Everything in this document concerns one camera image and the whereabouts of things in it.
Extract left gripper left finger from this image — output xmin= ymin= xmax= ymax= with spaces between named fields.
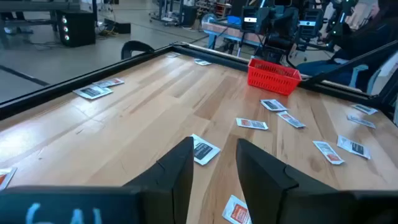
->
xmin=0 ymin=136 xmax=195 ymax=224

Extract narrow white packet grey print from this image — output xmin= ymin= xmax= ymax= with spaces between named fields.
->
xmin=346 ymin=114 xmax=377 ymax=129

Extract grey metal workbench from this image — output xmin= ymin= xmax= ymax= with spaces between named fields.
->
xmin=0 ymin=0 xmax=82 ymax=47

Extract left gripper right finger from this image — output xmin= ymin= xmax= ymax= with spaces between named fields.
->
xmin=235 ymin=138 xmax=398 ymax=224

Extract metal rolling cart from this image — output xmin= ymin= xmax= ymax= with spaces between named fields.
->
xmin=149 ymin=0 xmax=200 ymax=27

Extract black computer tower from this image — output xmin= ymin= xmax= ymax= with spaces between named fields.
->
xmin=57 ymin=11 xmax=96 ymax=48

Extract black floor box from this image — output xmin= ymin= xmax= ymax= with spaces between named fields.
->
xmin=104 ymin=18 xmax=132 ymax=34

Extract wooden bench blue legs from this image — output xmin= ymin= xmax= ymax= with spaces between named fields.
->
xmin=201 ymin=14 xmax=271 ymax=50

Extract red plastic mesh basket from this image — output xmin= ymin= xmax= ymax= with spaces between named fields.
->
xmin=247 ymin=58 xmax=303 ymax=96

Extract pale office chair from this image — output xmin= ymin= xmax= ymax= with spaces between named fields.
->
xmin=348 ymin=52 xmax=398 ymax=94

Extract black frame handle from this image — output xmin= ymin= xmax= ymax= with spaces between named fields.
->
xmin=120 ymin=40 xmax=155 ymax=60

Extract person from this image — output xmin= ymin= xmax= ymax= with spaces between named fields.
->
xmin=295 ymin=0 xmax=398 ymax=86

